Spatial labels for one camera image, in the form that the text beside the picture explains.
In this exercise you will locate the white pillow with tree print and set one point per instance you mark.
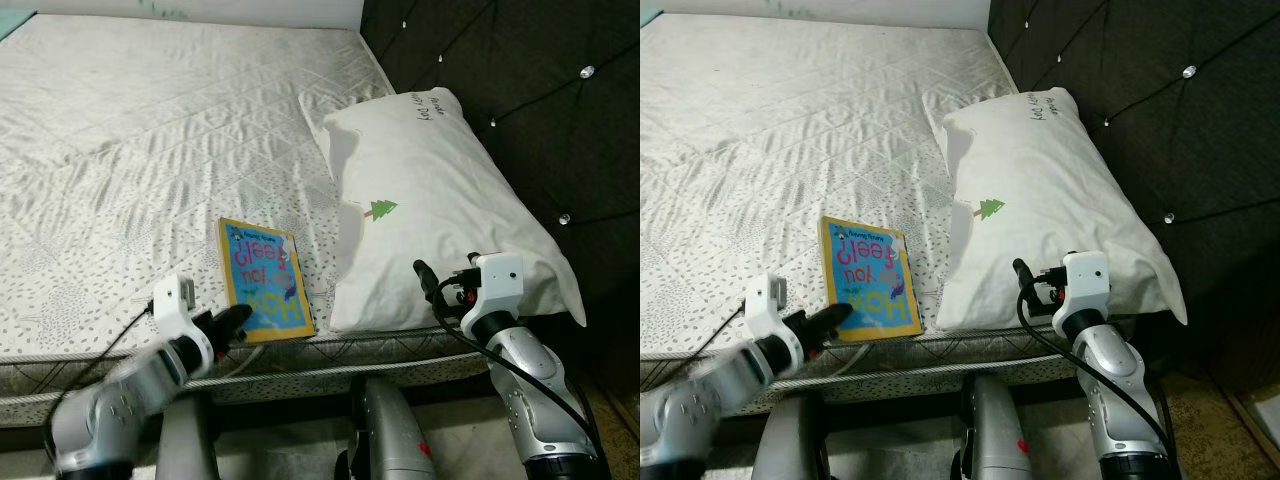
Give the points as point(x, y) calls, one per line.
point(440, 170)
point(1050, 170)

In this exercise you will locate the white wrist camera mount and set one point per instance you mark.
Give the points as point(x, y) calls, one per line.
point(172, 300)
point(497, 282)
point(770, 295)
point(1087, 278)

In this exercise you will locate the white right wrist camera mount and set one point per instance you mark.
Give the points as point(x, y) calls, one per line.
point(1087, 278)
point(497, 282)

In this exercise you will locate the dark bed base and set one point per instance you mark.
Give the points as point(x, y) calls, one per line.
point(290, 420)
point(900, 415)

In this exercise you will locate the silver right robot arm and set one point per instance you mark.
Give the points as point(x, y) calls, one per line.
point(1115, 370)
point(530, 375)

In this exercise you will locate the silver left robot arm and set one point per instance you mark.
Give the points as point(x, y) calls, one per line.
point(700, 400)
point(110, 410)

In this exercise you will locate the dark tufted headboard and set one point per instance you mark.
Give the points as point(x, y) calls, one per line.
point(1170, 130)
point(540, 130)

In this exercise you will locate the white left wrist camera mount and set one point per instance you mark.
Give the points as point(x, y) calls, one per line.
point(770, 295)
point(172, 300)

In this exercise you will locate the white quilted mattress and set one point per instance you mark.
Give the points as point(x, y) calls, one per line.
point(150, 150)
point(790, 150)

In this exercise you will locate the yellow edged blue picture book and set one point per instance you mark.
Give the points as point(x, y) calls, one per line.
point(870, 280)
point(265, 280)

